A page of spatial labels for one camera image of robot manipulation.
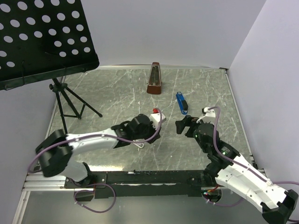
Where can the small beige white stapler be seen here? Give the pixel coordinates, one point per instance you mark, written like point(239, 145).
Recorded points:
point(139, 145)

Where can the brown wooden metronome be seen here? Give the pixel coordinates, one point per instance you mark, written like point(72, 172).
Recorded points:
point(155, 83)

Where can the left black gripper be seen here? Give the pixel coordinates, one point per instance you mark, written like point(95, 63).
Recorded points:
point(157, 136)

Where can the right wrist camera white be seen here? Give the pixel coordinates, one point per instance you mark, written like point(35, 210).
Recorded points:
point(208, 115)

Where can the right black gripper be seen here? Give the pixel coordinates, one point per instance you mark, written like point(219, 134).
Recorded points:
point(187, 121)

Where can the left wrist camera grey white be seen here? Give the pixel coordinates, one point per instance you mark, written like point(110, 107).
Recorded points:
point(157, 118)

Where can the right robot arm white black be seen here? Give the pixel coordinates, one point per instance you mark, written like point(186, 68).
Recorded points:
point(230, 169)

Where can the black music stand tripod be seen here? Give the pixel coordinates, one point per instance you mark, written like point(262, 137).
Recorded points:
point(60, 89)

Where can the aluminium frame rail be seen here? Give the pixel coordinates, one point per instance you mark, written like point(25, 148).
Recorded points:
point(37, 182)

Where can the blue metal stapler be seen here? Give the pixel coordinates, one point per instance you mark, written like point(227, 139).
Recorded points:
point(183, 105)

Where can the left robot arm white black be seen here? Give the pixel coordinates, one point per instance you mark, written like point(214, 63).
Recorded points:
point(55, 154)

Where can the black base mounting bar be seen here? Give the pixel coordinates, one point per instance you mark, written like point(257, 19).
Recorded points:
point(156, 183)

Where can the black perforated music stand desk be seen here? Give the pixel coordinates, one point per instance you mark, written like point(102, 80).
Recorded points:
point(43, 39)

